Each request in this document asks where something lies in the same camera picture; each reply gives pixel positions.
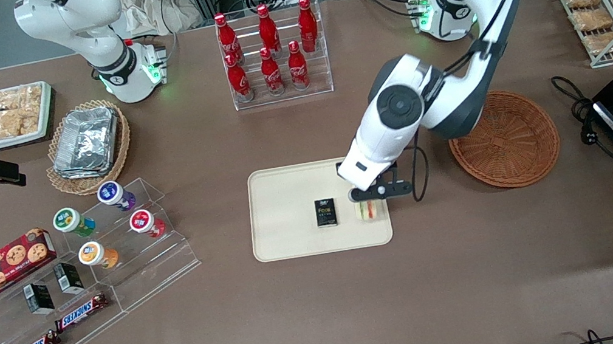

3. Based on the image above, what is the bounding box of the triangle sandwich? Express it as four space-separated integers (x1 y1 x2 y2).
353 198 386 225

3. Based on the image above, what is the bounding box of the white rectangular snack tray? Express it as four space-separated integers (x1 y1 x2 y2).
0 79 63 151

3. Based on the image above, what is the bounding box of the beige plastic serving tray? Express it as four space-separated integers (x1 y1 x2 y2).
241 151 396 266

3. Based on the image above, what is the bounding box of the light oval wicker basket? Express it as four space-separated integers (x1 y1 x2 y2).
36 95 140 201

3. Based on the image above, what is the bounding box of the brown round wicker basket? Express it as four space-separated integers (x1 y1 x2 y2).
442 81 567 198

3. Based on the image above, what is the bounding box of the small black printed box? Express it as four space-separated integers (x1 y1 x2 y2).
313 196 340 229

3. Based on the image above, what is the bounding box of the rice cracker bags pile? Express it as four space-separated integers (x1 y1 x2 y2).
0 83 50 141

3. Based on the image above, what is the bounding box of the green lid snack cup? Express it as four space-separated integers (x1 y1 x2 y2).
50 203 98 243

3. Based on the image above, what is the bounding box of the stack of foil trays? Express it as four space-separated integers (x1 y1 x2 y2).
45 103 128 184

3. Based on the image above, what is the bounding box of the purple lid snack cup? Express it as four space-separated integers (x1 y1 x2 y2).
95 177 139 216

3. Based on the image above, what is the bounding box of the small black carton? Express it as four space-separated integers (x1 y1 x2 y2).
22 279 57 319
52 259 86 298

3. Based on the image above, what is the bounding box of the orange lid snack cup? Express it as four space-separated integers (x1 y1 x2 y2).
76 237 121 275

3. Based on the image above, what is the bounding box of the clear acrylic bottle rack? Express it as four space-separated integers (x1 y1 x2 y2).
211 0 336 113

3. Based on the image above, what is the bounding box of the red lid snack cup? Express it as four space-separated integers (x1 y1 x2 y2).
127 205 168 243

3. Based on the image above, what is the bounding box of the red cola bottle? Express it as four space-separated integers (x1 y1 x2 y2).
257 45 287 98
224 51 256 105
284 39 312 93
294 0 322 54
213 11 245 67
255 2 283 55

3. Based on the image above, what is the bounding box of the clear acrylic stepped display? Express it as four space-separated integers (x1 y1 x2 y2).
0 170 215 344

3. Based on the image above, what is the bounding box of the beige cloth bag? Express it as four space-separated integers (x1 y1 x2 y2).
118 0 201 41

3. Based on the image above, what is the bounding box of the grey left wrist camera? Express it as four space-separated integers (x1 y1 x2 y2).
346 178 414 206

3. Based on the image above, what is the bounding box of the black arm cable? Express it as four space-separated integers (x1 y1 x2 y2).
383 0 572 203

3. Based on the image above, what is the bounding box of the black power cable with plug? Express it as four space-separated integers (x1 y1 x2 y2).
550 67 613 182

